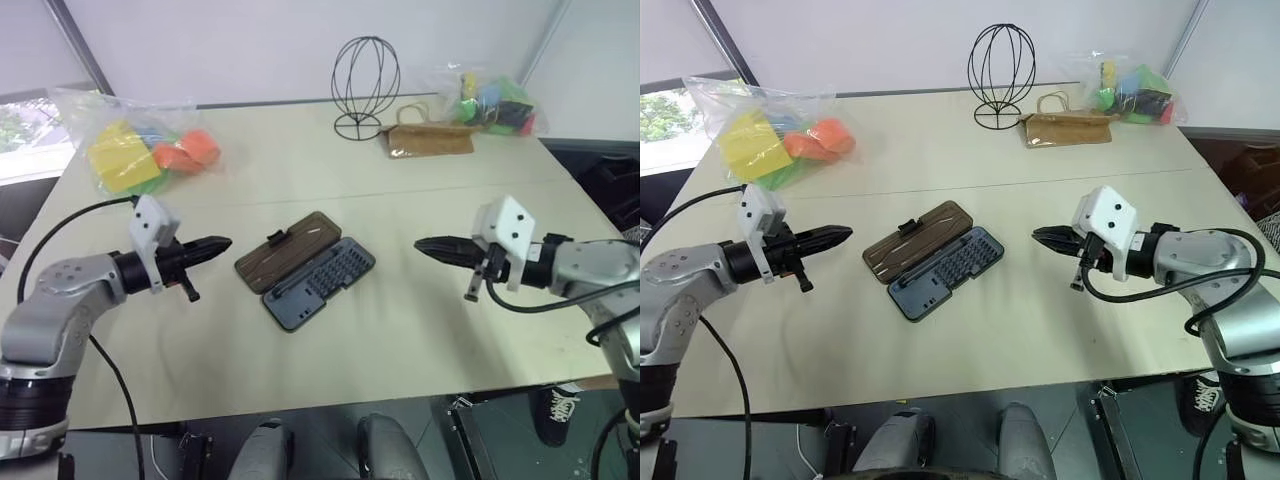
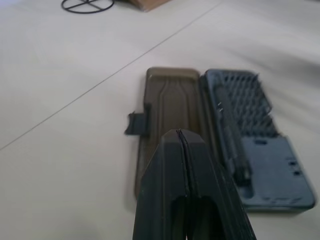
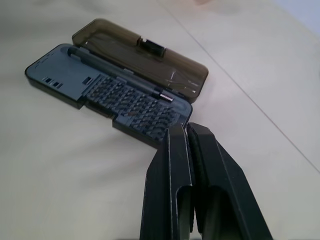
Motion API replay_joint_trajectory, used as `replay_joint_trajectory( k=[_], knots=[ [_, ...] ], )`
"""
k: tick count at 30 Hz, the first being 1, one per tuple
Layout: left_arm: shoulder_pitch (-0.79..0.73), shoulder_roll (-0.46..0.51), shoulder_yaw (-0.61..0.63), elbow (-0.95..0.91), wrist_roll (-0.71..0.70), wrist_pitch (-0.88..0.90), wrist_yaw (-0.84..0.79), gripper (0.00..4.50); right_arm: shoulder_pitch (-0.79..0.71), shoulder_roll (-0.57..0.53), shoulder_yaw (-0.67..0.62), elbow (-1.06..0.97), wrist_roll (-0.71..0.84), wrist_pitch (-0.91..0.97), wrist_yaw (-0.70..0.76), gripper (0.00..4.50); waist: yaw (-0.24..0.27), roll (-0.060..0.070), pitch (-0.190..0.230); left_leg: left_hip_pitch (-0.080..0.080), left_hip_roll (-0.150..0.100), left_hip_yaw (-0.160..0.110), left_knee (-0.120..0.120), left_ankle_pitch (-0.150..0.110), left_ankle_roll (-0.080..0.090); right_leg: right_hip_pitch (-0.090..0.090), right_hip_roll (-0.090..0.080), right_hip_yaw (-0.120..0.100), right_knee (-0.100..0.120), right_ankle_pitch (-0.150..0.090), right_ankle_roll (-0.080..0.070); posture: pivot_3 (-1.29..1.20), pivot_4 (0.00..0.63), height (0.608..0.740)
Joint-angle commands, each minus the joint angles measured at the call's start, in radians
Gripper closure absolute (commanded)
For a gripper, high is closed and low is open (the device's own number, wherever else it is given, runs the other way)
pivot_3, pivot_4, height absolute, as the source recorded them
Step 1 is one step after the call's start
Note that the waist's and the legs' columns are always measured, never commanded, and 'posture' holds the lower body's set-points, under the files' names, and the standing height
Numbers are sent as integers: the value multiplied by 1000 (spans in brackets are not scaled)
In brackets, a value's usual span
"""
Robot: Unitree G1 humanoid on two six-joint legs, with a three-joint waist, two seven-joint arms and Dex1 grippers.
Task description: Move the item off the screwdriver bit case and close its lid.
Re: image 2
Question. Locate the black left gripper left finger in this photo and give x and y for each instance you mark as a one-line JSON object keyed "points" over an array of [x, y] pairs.
{"points": [[160, 180]]}

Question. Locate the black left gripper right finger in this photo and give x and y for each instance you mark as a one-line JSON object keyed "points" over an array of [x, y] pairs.
{"points": [[212, 185]]}

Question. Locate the screwdriver bit case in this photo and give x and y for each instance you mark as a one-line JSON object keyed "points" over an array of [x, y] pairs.
{"points": [[270, 162]]}

